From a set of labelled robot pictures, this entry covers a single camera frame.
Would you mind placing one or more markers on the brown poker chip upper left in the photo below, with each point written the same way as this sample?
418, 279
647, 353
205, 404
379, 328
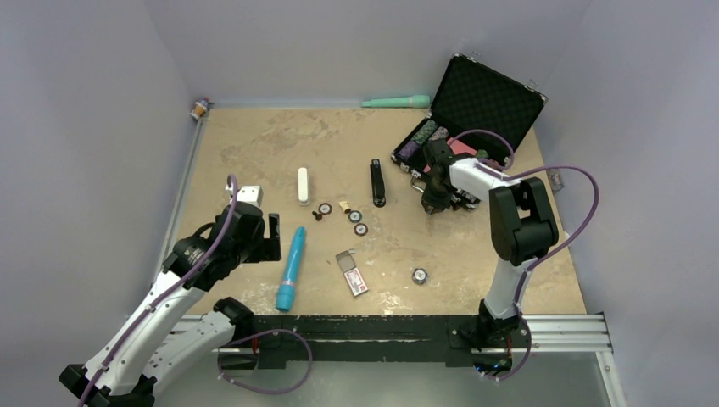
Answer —
324, 209

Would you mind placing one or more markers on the aluminium frame rail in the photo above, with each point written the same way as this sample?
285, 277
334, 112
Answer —
543, 334

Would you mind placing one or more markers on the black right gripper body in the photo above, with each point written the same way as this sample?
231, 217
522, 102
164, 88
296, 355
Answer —
436, 196

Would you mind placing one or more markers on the small colourful toy figure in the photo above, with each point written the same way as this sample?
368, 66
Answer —
201, 107

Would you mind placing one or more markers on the mint green microphone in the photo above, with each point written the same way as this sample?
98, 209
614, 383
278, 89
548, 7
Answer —
410, 102

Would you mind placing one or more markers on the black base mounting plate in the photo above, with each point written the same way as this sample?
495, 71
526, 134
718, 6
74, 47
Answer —
446, 339

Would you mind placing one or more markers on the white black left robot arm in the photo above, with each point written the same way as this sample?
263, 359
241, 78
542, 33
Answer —
139, 362

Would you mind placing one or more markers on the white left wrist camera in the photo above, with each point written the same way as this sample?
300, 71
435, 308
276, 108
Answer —
247, 194

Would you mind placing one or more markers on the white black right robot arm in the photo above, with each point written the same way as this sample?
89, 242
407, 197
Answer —
522, 229

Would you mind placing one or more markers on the staples cardboard box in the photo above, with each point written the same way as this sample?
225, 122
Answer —
351, 272

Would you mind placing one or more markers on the small patterned object right edge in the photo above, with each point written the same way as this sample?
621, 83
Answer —
555, 178

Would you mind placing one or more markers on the teal poker chip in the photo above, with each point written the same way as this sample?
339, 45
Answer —
355, 216

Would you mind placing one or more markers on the blue cylindrical tool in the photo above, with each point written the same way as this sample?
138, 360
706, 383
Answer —
287, 289

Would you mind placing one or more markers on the pink card deck upper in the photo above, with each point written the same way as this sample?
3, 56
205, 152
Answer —
458, 147

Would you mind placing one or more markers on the white stapler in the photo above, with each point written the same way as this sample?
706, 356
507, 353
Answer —
303, 186

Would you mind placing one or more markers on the small beige block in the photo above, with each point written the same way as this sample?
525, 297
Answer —
344, 207

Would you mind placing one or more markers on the black poker chip case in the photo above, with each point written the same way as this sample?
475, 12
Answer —
484, 109

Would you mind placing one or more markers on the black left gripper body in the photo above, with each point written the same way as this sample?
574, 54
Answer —
256, 249

